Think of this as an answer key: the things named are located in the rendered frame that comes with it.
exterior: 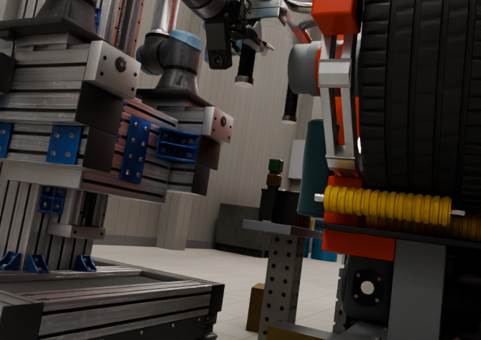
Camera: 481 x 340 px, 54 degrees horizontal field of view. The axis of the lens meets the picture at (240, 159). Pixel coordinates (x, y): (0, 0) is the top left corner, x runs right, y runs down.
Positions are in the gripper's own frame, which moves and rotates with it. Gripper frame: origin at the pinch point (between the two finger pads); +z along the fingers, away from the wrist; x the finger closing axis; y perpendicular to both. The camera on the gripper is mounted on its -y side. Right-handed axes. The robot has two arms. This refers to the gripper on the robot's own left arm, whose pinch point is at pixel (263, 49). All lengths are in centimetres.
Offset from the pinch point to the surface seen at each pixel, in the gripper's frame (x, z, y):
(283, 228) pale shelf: 57, -32, 73
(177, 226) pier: -311, 261, 136
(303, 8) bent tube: 70, -64, 15
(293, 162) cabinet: -463, 690, -13
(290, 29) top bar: 66, -63, 20
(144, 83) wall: -341, 177, -28
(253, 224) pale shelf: 47, -35, 74
